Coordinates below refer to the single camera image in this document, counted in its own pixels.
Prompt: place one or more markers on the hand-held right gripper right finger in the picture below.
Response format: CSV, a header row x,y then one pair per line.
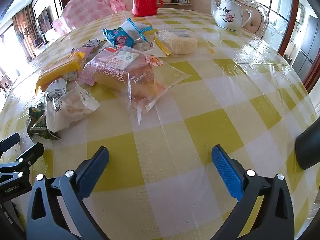
x,y
227,173

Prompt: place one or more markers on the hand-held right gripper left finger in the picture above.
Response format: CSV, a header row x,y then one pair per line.
x,y
96,171

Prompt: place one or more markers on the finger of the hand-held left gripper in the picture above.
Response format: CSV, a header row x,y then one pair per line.
x,y
32,152
10,141

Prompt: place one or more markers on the yellow snack packet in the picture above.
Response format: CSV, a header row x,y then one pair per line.
x,y
60,70

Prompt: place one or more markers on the large clear cake bag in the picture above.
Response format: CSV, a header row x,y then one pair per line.
x,y
120,70

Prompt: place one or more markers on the clear round cakes packet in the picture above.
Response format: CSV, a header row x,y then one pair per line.
x,y
181,42

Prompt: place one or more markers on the white blue-edged snack packet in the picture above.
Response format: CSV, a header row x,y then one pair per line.
x,y
132,27

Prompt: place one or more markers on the green snack packet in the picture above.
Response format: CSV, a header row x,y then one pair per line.
x,y
36,111
43,131

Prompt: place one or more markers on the clear white balls snack packet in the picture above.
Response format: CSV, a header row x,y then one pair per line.
x,y
71,107

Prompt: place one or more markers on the yellow checked tablecloth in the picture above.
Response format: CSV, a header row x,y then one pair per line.
x,y
200,110

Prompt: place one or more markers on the dark rounded object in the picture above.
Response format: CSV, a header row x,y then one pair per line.
x,y
308,147

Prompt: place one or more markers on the brown curtain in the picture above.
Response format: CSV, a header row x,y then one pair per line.
x,y
23,35

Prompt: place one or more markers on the flat screen television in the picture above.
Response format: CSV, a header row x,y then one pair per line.
x,y
45,20

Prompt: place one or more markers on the dark refrigerator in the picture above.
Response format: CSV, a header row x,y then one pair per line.
x,y
308,45

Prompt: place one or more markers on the pink checked cloth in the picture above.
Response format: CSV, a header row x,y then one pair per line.
x,y
87,10

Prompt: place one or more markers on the ornate white chair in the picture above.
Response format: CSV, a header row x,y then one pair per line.
x,y
260,20

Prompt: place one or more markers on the white floral teapot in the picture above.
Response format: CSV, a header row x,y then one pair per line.
x,y
228,13

